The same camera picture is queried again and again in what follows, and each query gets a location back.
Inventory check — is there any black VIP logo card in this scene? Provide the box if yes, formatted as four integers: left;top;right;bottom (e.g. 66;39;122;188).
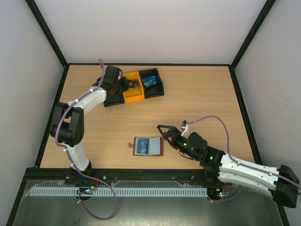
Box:
128;79;139;89

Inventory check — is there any brown leather card holder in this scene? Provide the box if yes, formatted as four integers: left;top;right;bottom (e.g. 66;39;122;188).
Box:
130;137;164;156

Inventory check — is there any blue VIP card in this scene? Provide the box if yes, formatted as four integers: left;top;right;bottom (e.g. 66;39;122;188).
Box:
143;75;157;88

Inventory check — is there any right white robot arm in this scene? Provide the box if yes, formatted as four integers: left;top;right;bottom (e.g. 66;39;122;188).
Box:
157;125;301;208

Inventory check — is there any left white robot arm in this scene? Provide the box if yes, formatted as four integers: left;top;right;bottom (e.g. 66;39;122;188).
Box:
49;66;129;172

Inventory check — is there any left black bin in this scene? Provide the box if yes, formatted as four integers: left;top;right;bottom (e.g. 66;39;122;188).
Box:
103;93;125;107

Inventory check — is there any black bin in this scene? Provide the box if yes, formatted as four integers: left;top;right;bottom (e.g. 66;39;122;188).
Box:
103;93;125;107
139;68;164;99

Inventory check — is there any yellow middle bin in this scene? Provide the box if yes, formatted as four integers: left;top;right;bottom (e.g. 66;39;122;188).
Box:
123;72;145;103

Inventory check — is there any right black bin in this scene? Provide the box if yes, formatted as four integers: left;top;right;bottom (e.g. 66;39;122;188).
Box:
139;68;164;99

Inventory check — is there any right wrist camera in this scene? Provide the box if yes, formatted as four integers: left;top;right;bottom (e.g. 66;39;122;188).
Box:
181;120;190;138

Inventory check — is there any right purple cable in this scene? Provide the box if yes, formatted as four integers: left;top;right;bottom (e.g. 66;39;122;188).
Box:
188;115;301;203

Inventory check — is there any purple cable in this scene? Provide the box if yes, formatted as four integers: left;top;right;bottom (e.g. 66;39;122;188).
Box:
54;58;118;220
188;115;301;203

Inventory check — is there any black enclosure frame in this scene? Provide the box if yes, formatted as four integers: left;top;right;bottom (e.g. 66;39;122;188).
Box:
7;0;276;226

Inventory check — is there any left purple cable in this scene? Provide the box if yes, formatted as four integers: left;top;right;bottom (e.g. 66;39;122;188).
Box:
54;58;118;220

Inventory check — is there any white slotted cable duct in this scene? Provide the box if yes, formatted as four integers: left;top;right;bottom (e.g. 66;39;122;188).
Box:
29;187;207;197

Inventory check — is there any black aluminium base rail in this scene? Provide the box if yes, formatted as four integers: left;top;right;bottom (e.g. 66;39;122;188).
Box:
23;168;224;187

